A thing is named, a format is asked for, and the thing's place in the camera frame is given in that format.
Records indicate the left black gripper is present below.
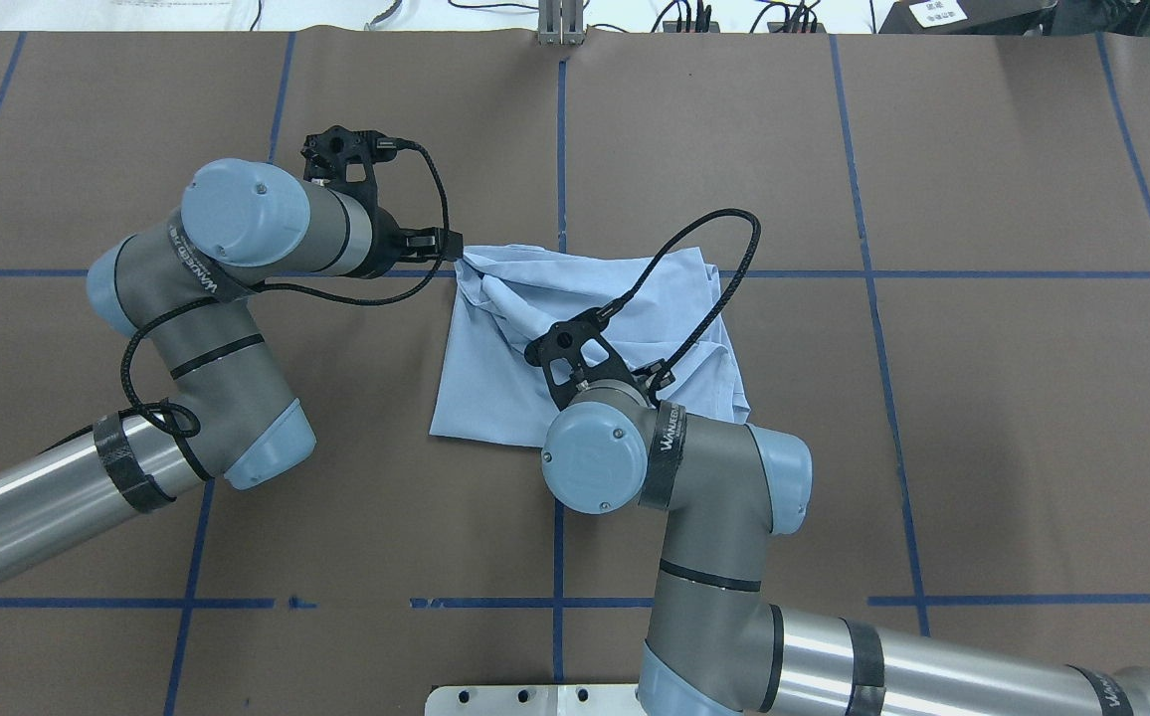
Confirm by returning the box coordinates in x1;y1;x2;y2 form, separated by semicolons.
365;207;465;279

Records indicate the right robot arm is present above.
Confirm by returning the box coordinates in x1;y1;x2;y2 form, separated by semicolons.
541;377;1150;715

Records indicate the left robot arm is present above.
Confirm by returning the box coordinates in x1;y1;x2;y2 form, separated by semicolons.
0;157;463;584

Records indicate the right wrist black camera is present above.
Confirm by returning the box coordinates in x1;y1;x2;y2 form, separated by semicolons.
523;307;645;411

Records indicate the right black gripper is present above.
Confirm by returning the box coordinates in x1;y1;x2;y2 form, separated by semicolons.
633;370;670;409

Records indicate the black power adapter box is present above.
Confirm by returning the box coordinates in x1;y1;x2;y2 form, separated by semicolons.
876;1;1058;36

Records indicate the aluminium frame post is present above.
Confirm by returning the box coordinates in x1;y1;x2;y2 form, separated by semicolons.
535;0;588;46

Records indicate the light blue t-shirt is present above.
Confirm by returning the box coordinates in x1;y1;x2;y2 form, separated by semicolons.
430;245;722;448

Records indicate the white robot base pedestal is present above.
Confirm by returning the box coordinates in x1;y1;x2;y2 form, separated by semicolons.
424;684;645;715

